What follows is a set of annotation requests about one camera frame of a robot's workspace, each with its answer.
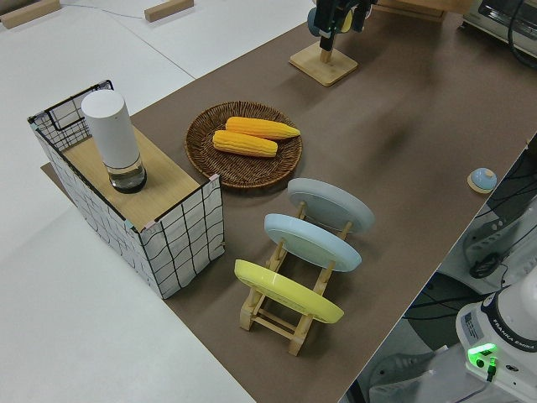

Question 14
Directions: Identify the wire grid wooden shelf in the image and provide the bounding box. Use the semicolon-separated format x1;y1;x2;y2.
27;78;227;300

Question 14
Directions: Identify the thin grey cable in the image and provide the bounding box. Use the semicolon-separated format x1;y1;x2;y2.
62;0;146;20

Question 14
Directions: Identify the blue service bell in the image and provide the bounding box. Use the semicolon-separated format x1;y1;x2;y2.
467;167;498;194

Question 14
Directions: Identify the white toaster oven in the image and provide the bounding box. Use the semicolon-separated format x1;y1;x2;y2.
461;0;537;54

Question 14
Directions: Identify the yellow plate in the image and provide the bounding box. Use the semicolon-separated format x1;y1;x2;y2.
233;259;346;325

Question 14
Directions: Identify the light blue plate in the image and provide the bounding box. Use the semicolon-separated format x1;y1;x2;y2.
263;212;362;274

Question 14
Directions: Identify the brown wicker basket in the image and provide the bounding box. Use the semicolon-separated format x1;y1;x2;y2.
185;100;304;193

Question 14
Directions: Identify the wooden mug rack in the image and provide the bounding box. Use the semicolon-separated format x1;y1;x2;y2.
289;35;358;87

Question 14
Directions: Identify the wooden plate rack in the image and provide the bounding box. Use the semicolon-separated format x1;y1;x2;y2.
238;201;356;358

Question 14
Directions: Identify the dark blue mug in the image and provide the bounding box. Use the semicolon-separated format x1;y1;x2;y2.
307;6;355;37

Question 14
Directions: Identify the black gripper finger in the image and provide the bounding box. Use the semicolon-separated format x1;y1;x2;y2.
315;0;337;39
351;0;373;33

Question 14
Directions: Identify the light wooden cabinet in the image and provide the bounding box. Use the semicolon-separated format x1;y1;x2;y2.
371;0;449;20

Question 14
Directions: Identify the black appliance cable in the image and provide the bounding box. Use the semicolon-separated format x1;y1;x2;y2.
505;0;537;72

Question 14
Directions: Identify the grey plate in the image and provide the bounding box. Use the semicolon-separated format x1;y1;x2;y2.
287;177;375;232

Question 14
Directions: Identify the white cylinder bottle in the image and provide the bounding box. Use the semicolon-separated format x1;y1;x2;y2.
81;92;148;195

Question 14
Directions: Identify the brown table mat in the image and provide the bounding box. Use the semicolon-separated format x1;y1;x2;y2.
39;0;537;403

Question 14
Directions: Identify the yellow corn cob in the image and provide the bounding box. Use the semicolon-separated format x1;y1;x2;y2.
212;129;279;159
225;116;302;142

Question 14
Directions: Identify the wooden block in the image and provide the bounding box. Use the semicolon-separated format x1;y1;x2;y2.
0;0;63;29
143;0;196;23

